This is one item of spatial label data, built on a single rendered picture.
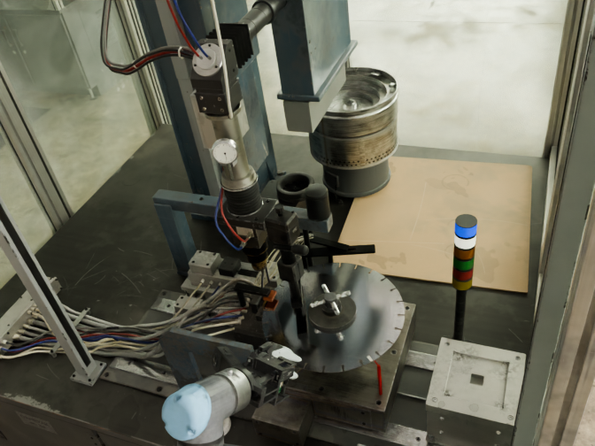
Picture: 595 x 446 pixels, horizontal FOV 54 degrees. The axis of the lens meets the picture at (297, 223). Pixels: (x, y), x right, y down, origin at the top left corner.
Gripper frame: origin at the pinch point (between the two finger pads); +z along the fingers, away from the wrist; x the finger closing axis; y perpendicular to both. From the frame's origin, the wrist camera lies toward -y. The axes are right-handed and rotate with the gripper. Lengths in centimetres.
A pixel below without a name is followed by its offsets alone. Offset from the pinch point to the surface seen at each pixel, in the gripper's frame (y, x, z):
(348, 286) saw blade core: -0.3, 10.7, 25.5
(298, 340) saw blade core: -2.4, -0.2, 9.6
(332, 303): 1.5, 9.1, 14.4
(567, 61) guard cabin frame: 23, 80, 101
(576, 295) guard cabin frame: 50, 36, -30
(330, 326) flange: 2.6, 3.9, 13.8
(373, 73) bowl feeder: -32, 66, 80
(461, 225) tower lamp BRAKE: 23.2, 33.1, 20.7
